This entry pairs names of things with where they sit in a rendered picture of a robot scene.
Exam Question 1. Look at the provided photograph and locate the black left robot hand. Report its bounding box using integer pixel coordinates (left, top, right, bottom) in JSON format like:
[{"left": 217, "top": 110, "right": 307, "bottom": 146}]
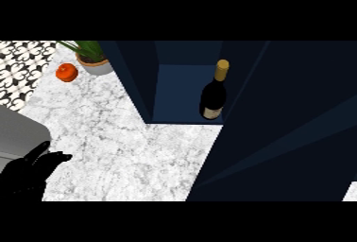
[{"left": 0, "top": 140, "right": 74, "bottom": 202}]

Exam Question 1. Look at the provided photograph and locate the dark blue cabinet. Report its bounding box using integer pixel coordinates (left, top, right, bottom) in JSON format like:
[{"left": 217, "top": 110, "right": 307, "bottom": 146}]
[{"left": 96, "top": 41, "right": 270, "bottom": 126}]

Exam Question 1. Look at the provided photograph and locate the dark wine bottle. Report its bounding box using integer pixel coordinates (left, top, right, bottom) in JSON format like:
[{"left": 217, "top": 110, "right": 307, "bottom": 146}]
[{"left": 197, "top": 59, "right": 231, "bottom": 121}]

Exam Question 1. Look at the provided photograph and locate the dark blue cabinet door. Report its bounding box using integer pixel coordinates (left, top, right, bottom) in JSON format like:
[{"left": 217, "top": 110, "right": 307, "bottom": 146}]
[{"left": 186, "top": 41, "right": 357, "bottom": 202}]

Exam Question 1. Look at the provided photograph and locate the grey appliance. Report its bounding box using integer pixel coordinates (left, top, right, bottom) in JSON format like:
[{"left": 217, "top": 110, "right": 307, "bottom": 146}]
[{"left": 0, "top": 105, "right": 53, "bottom": 171}]

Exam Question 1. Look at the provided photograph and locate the orange round fruit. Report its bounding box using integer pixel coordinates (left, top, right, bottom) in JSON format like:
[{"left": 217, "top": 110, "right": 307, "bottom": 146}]
[{"left": 54, "top": 62, "right": 79, "bottom": 83}]

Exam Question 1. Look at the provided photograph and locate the green potted plant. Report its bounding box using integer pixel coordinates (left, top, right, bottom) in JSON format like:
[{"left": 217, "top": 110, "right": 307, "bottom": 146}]
[{"left": 56, "top": 41, "right": 115, "bottom": 77}]

